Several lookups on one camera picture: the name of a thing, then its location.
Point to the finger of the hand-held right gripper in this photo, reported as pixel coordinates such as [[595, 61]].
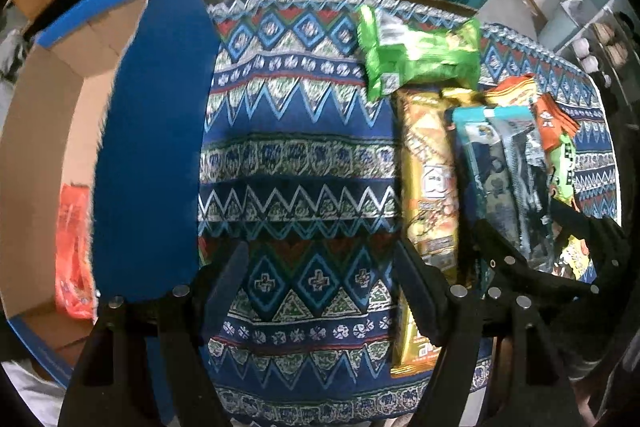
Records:
[[505, 267], [617, 257]]

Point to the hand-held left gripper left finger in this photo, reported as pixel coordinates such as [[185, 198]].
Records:
[[227, 282]]

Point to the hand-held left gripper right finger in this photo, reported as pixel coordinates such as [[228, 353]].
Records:
[[415, 287]]

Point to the small black yellow snack packet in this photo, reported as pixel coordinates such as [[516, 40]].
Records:
[[575, 259]]

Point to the silver dark snack packet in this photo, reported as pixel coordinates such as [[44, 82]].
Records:
[[525, 167]]

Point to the teal-edged dark snack packet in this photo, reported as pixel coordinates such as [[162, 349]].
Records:
[[480, 167]]

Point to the long gold snack packet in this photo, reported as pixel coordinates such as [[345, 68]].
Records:
[[430, 167]]

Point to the blue cardboard box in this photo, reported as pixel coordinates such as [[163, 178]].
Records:
[[50, 132]]

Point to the green checkered snack packet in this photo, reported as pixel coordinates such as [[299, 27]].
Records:
[[562, 172]]

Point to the patterned blue tablecloth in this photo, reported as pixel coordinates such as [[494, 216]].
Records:
[[300, 157]]

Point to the orange white-figure snack packet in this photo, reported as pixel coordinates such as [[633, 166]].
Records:
[[550, 119]]

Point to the orange-yellow snack packet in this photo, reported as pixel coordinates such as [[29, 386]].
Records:
[[510, 89]]

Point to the grey cloth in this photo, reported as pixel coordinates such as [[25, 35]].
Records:
[[20, 389]]

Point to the white storage rack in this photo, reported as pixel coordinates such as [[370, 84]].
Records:
[[570, 14]]

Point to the grey hoodie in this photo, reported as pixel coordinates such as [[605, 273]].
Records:
[[10, 52]]

